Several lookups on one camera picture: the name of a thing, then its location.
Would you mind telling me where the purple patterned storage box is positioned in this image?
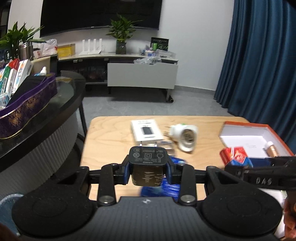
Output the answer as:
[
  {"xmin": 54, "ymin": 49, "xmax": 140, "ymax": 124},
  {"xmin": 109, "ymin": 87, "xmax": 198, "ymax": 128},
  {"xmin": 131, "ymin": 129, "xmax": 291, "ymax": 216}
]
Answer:
[{"xmin": 1, "ymin": 73, "xmax": 57, "ymax": 140}]

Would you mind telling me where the black curved side table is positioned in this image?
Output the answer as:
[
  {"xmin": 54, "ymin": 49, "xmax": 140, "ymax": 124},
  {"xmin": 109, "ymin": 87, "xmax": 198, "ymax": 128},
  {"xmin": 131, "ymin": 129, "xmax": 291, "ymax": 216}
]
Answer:
[{"xmin": 0, "ymin": 70, "xmax": 88, "ymax": 172}]

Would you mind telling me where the red playing card box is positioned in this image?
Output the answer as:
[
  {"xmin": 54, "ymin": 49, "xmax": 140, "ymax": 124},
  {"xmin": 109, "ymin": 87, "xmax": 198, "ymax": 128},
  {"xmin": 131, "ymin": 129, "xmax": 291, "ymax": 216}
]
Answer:
[{"xmin": 219, "ymin": 147, "xmax": 253, "ymax": 167}]

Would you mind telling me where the blue curtain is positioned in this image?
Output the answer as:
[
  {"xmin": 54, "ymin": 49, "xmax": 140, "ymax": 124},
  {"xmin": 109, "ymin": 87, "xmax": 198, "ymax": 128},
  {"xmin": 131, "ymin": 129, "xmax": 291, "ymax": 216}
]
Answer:
[{"xmin": 214, "ymin": 1, "xmax": 295, "ymax": 151}]

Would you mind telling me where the blue cartoon tin box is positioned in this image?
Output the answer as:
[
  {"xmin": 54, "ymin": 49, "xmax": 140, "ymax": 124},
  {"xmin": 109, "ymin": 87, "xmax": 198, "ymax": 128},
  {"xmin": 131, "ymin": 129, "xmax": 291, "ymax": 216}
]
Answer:
[{"xmin": 137, "ymin": 154, "xmax": 180, "ymax": 201}]

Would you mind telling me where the potted plant in steel cup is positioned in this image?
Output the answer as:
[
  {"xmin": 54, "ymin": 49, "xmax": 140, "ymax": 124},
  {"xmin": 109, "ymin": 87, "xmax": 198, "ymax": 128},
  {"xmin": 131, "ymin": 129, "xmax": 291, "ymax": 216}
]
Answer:
[{"xmin": 1, "ymin": 22, "xmax": 45, "ymax": 60}]

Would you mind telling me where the person right hand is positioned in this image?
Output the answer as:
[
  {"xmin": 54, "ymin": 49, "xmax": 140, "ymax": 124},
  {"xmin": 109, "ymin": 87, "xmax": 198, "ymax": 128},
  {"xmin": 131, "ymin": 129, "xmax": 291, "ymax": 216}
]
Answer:
[{"xmin": 283, "ymin": 197, "xmax": 296, "ymax": 238}]

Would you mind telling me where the small white product box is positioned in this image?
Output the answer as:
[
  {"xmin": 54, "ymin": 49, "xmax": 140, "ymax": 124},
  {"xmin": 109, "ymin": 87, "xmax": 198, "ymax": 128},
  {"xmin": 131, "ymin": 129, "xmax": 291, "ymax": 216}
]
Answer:
[{"xmin": 130, "ymin": 119, "xmax": 164, "ymax": 145}]

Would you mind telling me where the black charger plug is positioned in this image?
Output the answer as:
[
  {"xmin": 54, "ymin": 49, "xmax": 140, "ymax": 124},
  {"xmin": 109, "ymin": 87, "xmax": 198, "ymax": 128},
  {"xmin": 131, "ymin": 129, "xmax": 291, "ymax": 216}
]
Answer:
[{"xmin": 128, "ymin": 146, "xmax": 169, "ymax": 187}]

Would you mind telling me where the yellow box on cabinet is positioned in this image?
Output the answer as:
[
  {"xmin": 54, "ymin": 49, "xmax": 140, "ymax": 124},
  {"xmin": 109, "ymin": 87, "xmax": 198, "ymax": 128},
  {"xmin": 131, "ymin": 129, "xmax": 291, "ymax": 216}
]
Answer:
[{"xmin": 57, "ymin": 44, "xmax": 76, "ymax": 58}]

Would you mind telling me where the rose gold spray bottle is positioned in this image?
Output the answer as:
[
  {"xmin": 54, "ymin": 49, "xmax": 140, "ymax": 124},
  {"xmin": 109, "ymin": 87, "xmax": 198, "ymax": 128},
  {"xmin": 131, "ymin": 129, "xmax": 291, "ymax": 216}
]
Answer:
[{"xmin": 264, "ymin": 141, "xmax": 279, "ymax": 158}]

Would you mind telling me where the white round plug-in device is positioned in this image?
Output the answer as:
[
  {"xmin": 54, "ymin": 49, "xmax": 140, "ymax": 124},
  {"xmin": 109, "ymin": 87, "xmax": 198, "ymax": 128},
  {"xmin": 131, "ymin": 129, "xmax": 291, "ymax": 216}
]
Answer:
[{"xmin": 164, "ymin": 123, "xmax": 198, "ymax": 153}]

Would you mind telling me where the blue lined trash bin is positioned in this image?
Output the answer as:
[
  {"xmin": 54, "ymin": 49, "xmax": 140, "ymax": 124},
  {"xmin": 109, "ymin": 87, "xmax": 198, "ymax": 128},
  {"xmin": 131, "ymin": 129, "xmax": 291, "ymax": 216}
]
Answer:
[{"xmin": 0, "ymin": 193, "xmax": 23, "ymax": 237}]

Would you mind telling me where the white router with antennas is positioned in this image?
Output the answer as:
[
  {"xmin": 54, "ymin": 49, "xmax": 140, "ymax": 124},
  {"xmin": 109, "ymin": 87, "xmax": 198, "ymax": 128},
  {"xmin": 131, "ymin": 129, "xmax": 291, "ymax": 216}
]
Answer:
[{"xmin": 79, "ymin": 38, "xmax": 102, "ymax": 55}]

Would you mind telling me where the white TV cabinet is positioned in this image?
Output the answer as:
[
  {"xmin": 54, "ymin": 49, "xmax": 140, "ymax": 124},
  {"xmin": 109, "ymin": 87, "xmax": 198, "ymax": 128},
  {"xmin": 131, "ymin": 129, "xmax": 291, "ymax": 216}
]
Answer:
[{"xmin": 58, "ymin": 53, "xmax": 178, "ymax": 103}]

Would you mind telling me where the orange white box tray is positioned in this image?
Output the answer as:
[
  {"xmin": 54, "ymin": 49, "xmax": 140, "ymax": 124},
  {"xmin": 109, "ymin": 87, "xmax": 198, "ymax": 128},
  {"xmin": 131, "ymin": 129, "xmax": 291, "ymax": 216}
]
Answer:
[{"xmin": 219, "ymin": 121, "xmax": 294, "ymax": 158}]

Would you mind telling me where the white plastic bag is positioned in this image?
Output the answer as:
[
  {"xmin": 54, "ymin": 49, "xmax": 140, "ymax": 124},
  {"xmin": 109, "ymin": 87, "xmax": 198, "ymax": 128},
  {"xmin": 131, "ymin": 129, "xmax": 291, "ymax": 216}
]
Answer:
[{"xmin": 37, "ymin": 39, "xmax": 58, "ymax": 58}]

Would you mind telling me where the black green display box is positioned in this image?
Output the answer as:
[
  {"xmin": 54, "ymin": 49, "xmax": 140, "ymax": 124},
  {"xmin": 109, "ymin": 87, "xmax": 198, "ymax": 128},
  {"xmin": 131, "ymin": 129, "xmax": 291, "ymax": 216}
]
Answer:
[{"xmin": 151, "ymin": 37, "xmax": 169, "ymax": 51}]

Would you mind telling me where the potted plant on cabinet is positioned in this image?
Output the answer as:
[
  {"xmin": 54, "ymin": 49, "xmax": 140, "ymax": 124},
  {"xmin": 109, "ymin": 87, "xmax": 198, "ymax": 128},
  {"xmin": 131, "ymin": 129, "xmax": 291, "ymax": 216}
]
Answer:
[{"xmin": 106, "ymin": 14, "xmax": 142, "ymax": 55}]

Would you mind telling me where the black wall television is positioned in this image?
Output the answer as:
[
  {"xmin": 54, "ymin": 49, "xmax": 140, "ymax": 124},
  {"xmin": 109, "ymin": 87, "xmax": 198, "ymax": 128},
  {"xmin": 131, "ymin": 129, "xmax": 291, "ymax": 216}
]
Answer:
[{"xmin": 40, "ymin": 0, "xmax": 163, "ymax": 37}]

